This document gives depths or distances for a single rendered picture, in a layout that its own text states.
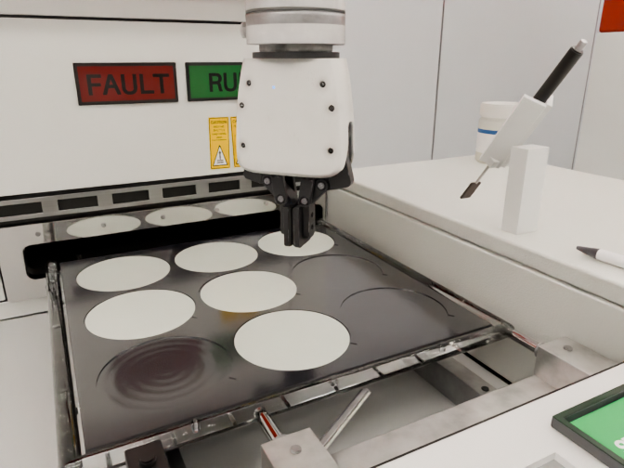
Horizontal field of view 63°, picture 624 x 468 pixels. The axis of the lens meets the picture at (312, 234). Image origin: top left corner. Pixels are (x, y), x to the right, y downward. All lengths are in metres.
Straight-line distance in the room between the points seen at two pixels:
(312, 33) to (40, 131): 0.37
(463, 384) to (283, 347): 0.17
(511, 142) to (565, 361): 0.21
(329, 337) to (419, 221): 0.23
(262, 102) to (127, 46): 0.27
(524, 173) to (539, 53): 2.88
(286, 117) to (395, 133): 2.29
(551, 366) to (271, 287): 0.27
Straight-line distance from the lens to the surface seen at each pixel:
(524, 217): 0.54
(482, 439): 0.27
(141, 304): 0.53
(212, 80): 0.70
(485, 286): 0.55
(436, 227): 0.59
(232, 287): 0.55
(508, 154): 0.55
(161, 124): 0.70
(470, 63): 3.00
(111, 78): 0.68
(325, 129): 0.43
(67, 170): 0.69
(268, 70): 0.45
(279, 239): 0.68
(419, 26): 2.77
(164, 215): 0.70
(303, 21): 0.42
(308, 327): 0.47
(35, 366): 0.63
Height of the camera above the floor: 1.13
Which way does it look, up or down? 19 degrees down
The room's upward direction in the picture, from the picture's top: straight up
